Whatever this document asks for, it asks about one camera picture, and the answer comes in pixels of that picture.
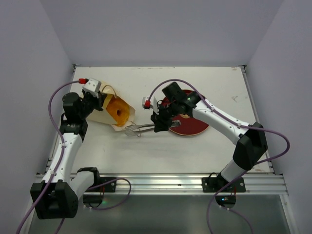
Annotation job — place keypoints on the white paper bag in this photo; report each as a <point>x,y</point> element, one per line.
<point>103,116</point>

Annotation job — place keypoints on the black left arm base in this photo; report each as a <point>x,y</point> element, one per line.
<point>95,197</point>

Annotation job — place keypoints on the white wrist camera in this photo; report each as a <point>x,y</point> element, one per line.
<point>150,103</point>
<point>90,85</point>

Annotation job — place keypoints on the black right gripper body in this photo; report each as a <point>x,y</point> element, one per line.
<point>159,121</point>

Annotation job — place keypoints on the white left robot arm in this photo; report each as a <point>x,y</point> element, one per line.
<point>57,195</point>

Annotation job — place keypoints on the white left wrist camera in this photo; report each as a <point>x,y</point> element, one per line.
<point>90,85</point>

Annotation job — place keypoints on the aluminium mounting rail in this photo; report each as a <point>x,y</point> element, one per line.
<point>193,184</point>

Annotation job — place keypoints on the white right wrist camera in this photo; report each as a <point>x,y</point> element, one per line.
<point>150,103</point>

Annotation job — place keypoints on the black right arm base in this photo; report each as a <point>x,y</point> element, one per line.
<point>214,183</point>

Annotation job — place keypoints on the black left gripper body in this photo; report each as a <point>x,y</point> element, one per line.
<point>89,103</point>

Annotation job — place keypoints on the fake orange ring donut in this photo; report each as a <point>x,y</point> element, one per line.
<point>119,110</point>

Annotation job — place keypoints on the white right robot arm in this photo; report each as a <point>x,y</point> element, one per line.
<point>249,139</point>

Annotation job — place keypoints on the dark red round plate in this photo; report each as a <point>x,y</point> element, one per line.
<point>189,126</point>

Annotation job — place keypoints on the metal tongs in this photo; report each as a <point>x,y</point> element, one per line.
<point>137,130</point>

